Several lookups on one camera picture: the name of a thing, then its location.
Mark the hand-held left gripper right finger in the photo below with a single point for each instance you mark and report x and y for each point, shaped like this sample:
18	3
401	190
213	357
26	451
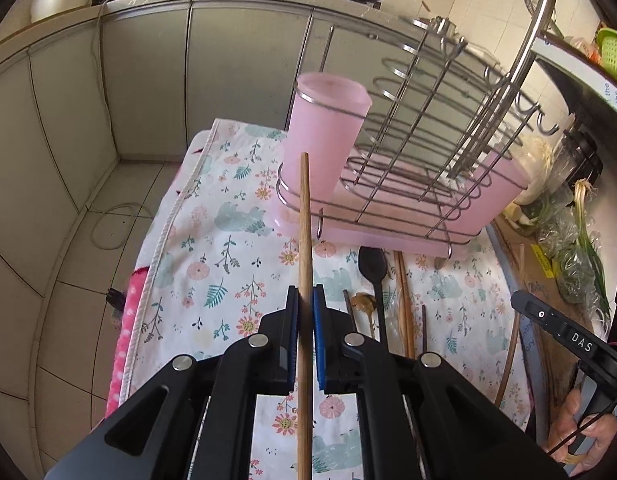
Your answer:
319	340

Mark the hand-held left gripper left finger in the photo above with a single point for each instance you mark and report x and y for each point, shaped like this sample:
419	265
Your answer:
292	325

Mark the dark chopstick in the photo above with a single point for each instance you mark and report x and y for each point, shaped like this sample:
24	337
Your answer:
425	330
348	305

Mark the wooden chopstick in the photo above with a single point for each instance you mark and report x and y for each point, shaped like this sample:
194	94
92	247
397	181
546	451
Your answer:
401	300
408	310
304	235
513	330

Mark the black spoon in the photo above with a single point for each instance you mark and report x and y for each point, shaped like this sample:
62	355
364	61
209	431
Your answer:
373	265

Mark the pink plastic utensil cup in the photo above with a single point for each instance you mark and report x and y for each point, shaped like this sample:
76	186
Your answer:
503	185
318	130

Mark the person's right hand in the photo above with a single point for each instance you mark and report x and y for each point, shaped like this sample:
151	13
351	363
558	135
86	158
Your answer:
596	435

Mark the clear plastic bag of greens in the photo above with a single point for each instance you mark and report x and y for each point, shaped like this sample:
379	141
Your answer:
568	265

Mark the green onions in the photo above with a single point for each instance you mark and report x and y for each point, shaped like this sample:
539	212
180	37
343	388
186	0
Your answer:
591	245

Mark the floral table cloth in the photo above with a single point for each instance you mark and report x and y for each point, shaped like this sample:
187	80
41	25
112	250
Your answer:
223	260

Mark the pink drip tray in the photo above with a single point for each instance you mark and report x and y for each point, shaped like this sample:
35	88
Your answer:
368	237

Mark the pink dotted blanket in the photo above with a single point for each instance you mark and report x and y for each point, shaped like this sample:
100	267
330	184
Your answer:
126	340

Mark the black power plug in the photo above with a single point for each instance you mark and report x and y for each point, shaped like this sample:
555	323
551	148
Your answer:
115	296

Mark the napa cabbage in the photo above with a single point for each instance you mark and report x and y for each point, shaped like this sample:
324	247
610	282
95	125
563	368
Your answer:
538	160

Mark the black blender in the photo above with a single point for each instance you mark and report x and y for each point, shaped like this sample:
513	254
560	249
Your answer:
581	155

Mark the green plastic basket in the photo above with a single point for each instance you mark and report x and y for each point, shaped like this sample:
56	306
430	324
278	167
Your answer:
616	57

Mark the metal storage shelf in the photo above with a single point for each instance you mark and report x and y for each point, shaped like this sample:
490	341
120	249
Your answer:
543	10

